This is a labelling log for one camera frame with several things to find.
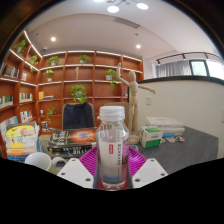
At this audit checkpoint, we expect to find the yellow striped white mug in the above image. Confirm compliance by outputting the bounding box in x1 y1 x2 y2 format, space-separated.
24 151 68 176

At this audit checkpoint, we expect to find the grey curtain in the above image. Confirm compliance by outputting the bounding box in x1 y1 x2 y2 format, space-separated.
154 59 193 79

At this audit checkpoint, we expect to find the black chandelier with round lamps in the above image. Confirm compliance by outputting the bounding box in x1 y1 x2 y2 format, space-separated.
92 0 150 15

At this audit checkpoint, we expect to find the wooden artist mannequin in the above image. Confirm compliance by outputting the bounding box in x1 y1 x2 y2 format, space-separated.
115 62 157 146

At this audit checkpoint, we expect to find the green white box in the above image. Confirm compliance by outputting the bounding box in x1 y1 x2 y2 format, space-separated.
138 126 165 150

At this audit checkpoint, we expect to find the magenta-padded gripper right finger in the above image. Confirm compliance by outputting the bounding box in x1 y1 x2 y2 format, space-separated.
128 145 169 190

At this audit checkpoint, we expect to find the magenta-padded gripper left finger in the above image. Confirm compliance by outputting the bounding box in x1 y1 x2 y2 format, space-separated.
56 146 99 190

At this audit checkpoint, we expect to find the colourful book stack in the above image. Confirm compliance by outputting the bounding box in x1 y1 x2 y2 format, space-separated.
4 121 42 163

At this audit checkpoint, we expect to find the dark book with orange print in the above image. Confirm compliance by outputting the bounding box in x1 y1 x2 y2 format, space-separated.
47 127 98 156

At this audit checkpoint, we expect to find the orange wooden shelf unit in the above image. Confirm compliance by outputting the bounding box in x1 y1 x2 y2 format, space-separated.
0 29 145 158

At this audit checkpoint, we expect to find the dark office chair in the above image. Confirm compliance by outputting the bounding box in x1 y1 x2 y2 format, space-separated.
61 101 97 131

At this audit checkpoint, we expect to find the clear plastic water bottle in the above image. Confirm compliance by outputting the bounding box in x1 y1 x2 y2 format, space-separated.
95 105 130 191

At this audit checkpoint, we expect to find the ceiling air vent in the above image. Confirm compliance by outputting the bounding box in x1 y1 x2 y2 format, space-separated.
114 16 141 29

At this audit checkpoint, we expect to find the window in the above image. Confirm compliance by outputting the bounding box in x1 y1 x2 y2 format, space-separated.
189 58 224 81

